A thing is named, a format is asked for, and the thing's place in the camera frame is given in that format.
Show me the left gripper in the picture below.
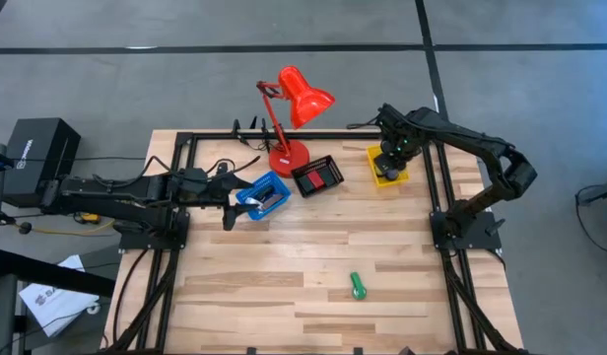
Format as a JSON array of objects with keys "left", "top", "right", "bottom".
[{"left": 168, "top": 167, "right": 259, "bottom": 232}]

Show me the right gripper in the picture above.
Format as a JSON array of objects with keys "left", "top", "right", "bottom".
[{"left": 374, "top": 125, "right": 424, "bottom": 174}]

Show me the yellow plastic basket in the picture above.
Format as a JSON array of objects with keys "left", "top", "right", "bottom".
[{"left": 365, "top": 143, "right": 411, "bottom": 189}]

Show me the blue plastic basket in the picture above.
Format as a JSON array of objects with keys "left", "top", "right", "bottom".
[{"left": 235, "top": 171, "right": 293, "bottom": 222}]

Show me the black plastic basket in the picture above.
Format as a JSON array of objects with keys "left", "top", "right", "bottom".
[{"left": 289, "top": 155, "right": 346, "bottom": 199}]

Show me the red desk lamp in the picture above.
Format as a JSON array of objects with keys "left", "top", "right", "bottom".
[{"left": 255, "top": 65, "right": 337, "bottom": 172}]

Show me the black cardboard box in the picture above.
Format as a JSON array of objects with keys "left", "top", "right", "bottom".
[{"left": 1, "top": 116, "right": 82, "bottom": 198}]

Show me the black metal stand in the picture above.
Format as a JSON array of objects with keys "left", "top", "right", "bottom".
[{"left": 0, "top": 248, "right": 116, "bottom": 355}]

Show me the white paper on floor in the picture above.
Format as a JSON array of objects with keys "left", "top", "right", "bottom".
[{"left": 18, "top": 253, "right": 101, "bottom": 339}]

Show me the black lamp cable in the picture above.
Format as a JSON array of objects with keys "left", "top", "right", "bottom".
[{"left": 236, "top": 117, "right": 285, "bottom": 154}]

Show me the yellow floor cable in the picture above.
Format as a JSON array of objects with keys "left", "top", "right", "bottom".
[{"left": 17, "top": 219, "right": 117, "bottom": 237}]

